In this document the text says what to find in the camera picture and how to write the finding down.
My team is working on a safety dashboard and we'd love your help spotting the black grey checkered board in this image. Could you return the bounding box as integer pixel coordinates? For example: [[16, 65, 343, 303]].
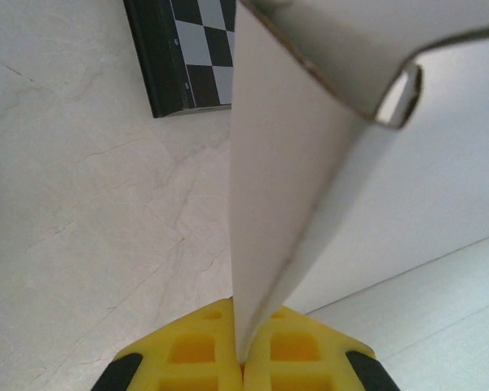
[[122, 0, 237, 119]]

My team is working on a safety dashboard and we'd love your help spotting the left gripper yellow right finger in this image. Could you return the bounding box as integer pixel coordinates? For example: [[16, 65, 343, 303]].
[[243, 305, 399, 391]]

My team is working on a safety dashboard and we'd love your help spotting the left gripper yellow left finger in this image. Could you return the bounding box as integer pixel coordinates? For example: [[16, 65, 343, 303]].
[[90, 298, 245, 391]]

